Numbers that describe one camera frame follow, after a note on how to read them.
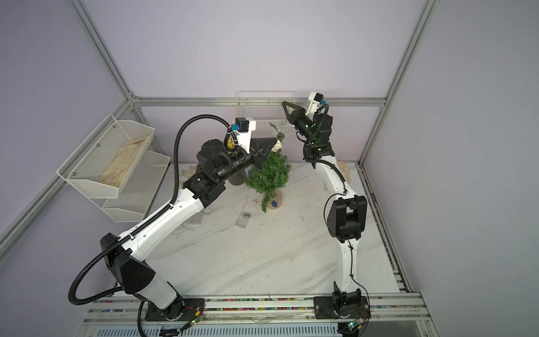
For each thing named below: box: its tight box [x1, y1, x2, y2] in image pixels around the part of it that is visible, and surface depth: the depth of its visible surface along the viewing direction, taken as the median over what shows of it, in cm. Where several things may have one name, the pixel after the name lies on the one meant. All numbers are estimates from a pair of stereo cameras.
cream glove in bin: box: [98, 135, 150, 189], surface depth 81 cm
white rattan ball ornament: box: [270, 139, 283, 153], surface depth 64 cm
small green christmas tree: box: [244, 122, 292, 213], surface depth 84 cm
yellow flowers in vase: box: [227, 136, 236, 155], surface depth 55 cm
